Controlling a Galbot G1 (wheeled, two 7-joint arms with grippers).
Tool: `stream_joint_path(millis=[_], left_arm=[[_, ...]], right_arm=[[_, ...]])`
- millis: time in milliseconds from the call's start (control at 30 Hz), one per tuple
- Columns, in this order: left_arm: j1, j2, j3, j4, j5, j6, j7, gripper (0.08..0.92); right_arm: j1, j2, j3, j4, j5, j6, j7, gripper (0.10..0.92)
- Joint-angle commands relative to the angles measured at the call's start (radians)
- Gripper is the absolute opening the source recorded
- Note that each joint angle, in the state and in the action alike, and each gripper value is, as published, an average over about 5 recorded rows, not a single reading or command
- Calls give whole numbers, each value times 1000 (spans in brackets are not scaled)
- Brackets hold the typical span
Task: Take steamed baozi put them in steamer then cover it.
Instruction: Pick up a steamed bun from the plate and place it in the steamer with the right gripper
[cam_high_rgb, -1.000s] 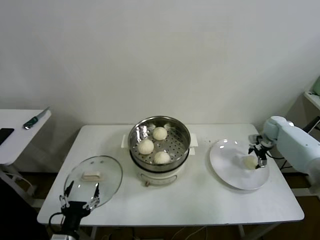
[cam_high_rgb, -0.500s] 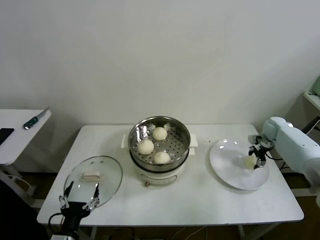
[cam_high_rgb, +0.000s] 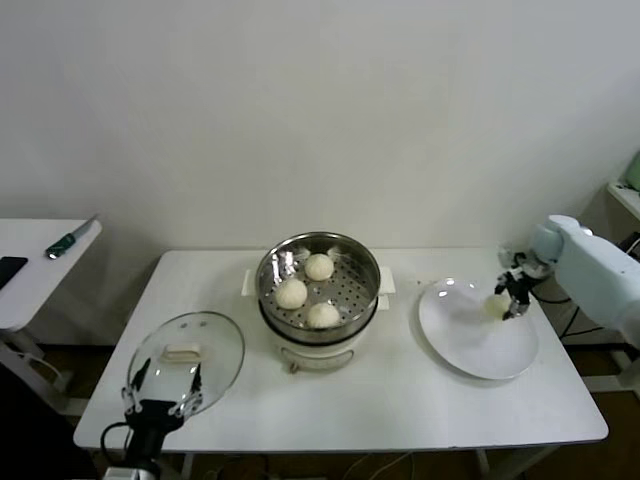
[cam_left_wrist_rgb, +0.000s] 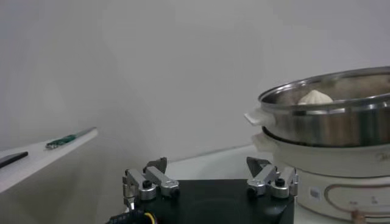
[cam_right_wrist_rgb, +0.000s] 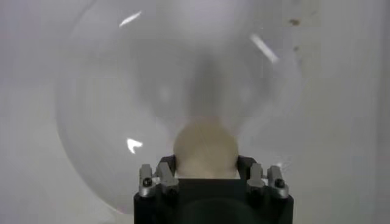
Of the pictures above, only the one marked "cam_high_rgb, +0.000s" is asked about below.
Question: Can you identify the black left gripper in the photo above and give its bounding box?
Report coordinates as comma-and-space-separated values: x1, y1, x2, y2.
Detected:
122, 356, 205, 470

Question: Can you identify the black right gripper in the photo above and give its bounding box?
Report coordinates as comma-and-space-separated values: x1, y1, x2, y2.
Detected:
493, 269, 534, 321

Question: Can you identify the white steamed baozi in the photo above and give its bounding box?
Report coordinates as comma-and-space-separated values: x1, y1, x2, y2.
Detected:
304, 253, 335, 281
484, 294, 512, 319
305, 302, 341, 330
275, 278, 309, 310

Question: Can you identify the glass pot lid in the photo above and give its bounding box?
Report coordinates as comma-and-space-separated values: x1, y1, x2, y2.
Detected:
127, 311, 246, 420

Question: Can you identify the stainless steel steamer basket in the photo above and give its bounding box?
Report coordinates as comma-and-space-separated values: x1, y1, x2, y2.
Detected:
256, 231, 384, 346

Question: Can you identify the white round plate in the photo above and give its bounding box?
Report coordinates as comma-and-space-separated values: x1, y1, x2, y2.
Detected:
417, 278, 540, 381

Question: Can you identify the white electric cooker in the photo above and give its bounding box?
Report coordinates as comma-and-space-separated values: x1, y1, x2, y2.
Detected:
242, 267, 399, 375

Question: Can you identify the mint green appliance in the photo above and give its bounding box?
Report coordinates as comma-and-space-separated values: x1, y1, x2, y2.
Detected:
624, 152, 640, 192

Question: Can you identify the black phone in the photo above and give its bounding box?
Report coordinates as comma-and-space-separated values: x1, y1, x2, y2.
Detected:
0, 255, 30, 290

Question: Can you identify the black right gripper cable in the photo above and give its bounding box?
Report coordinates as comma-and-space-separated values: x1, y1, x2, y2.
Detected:
530, 290, 574, 305

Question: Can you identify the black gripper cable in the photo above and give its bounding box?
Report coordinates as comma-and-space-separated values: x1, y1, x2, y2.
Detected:
101, 420, 132, 470
530, 290, 574, 305

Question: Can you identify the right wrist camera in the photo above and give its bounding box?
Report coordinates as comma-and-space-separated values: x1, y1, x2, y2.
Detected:
498, 243, 551, 279

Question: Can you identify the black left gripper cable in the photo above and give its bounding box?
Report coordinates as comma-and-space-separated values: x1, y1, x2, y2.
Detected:
101, 420, 132, 470

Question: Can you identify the green handled knife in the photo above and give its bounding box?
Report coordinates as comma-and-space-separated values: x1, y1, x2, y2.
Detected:
46, 213, 101, 260

